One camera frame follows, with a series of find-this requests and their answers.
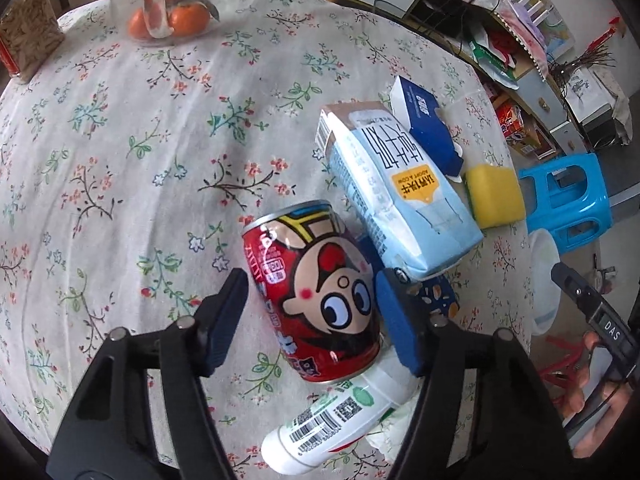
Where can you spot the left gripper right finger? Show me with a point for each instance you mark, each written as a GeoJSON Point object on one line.
{"type": "Point", "coordinates": [483, 412]}

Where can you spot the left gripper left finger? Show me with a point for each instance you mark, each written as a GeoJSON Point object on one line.
{"type": "Point", "coordinates": [107, 433]}

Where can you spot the dark blue snack box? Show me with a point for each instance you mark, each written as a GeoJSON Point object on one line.
{"type": "Point", "coordinates": [437, 293]}

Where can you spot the white AD drink bottle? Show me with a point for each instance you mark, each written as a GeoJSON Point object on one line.
{"type": "Point", "coordinates": [340, 417]}

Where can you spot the yellow sponge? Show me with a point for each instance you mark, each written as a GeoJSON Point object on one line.
{"type": "Point", "coordinates": [495, 196]}

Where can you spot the light blue milk carton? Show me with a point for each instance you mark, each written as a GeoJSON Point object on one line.
{"type": "Point", "coordinates": [416, 220]}

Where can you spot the red cartoon drink can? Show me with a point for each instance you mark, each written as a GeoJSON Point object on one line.
{"type": "Point", "coordinates": [317, 287]}

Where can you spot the printed paper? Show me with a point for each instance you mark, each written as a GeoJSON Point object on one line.
{"type": "Point", "coordinates": [387, 436]}

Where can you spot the white plastic trash basin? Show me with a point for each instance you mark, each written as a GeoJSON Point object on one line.
{"type": "Point", "coordinates": [546, 294]}

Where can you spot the person's right hand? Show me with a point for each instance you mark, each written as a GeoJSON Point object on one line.
{"type": "Point", "coordinates": [617, 396]}

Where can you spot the blue plastic stool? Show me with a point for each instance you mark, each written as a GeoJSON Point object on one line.
{"type": "Point", "coordinates": [567, 197]}

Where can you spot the low wooden tv cabinet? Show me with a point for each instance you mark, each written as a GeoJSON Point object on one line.
{"type": "Point", "coordinates": [479, 38]}

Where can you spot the red snack carton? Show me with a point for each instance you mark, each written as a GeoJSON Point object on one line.
{"type": "Point", "coordinates": [522, 132]}

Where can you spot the floral tablecloth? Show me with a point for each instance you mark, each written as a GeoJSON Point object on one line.
{"type": "Point", "coordinates": [129, 172]}

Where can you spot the open blue biscuit box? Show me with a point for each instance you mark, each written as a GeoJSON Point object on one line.
{"type": "Point", "coordinates": [418, 112]}

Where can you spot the plastic jar of snacks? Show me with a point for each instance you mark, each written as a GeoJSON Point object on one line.
{"type": "Point", "coordinates": [30, 33]}

